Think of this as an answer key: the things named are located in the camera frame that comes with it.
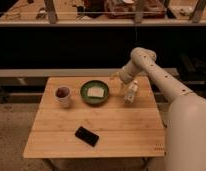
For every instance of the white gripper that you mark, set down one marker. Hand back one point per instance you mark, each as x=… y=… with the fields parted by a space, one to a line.
x=124 y=77

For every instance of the small clear bottle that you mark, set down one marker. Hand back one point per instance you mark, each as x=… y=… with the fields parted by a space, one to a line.
x=131 y=92

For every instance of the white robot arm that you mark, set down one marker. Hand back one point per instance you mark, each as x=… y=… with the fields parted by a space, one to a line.
x=185 y=142

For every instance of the green ceramic bowl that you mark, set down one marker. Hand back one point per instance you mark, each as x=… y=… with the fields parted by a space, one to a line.
x=91 y=100

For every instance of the white sponge in bowl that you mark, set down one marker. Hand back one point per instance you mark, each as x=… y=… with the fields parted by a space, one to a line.
x=95 y=92

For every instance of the white ceramic cup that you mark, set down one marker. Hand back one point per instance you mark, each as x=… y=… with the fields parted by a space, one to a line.
x=63 y=95

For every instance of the wooden folding table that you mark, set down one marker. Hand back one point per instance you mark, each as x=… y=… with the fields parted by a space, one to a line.
x=124 y=131

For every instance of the black smartphone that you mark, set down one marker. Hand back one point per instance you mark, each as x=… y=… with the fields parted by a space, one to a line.
x=87 y=136

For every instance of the cluttered background workbench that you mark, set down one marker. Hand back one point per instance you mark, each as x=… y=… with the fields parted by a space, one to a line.
x=103 y=12

